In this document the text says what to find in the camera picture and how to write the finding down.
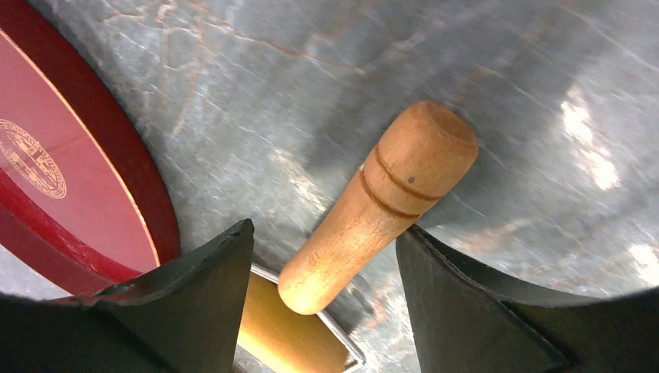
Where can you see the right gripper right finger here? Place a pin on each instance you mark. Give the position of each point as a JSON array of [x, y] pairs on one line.
[[469, 317]]

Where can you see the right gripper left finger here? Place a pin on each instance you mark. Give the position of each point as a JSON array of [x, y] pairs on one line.
[[183, 316]]

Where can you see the wooden dough roller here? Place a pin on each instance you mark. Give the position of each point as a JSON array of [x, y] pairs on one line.
[[423, 154]]

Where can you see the red round plate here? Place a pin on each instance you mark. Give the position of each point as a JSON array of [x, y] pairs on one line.
[[82, 202]]

